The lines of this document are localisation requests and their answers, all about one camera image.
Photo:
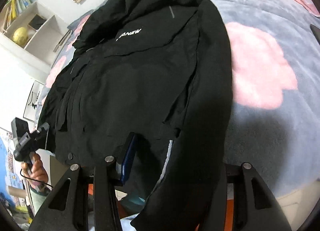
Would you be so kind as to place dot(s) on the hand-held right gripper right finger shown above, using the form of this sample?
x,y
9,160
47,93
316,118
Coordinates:
x,y
250,191

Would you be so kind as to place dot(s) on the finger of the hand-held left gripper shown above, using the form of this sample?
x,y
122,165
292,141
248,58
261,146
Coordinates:
x,y
43,133

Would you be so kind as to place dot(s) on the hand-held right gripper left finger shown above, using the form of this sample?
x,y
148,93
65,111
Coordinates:
x,y
128,156

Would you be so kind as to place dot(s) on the black hooded jacket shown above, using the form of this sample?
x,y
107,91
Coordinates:
x,y
137,71

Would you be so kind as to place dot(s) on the person's left forearm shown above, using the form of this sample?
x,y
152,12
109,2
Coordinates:
x,y
37,201

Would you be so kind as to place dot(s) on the person's left hand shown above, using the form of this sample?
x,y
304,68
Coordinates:
x,y
38,168

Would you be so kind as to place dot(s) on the white printed tote bag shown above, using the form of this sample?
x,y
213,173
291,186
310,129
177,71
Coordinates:
x,y
31,96

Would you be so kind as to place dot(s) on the grey pink floral blanket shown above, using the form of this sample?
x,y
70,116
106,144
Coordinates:
x,y
262,121

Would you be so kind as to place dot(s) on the yellow globe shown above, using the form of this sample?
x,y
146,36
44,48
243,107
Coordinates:
x,y
20,35

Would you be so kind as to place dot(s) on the row of books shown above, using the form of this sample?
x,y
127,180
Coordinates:
x,y
15,8

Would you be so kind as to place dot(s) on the colourful wall poster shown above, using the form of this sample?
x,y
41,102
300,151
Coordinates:
x,y
7,171

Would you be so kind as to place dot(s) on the white wall shelf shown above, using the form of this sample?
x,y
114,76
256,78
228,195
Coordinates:
x,y
37,53

